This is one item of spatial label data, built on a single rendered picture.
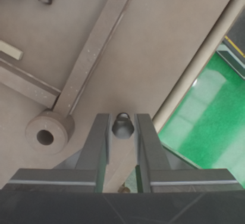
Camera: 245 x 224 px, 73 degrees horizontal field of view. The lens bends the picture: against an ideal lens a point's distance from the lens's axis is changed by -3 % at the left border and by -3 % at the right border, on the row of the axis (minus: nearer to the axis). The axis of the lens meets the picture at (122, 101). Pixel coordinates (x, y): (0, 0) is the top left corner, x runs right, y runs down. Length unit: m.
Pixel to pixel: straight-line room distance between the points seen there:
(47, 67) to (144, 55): 0.09
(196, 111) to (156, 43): 1.62
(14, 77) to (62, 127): 0.06
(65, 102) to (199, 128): 1.73
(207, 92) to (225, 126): 0.41
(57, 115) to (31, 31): 0.08
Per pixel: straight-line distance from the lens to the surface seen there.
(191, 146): 1.92
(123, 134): 0.16
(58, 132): 0.16
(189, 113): 1.75
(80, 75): 0.16
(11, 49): 0.19
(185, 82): 0.30
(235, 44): 1.43
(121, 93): 0.17
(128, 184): 0.51
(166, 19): 0.17
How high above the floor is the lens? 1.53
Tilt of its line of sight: 74 degrees down
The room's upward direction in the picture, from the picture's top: 179 degrees counter-clockwise
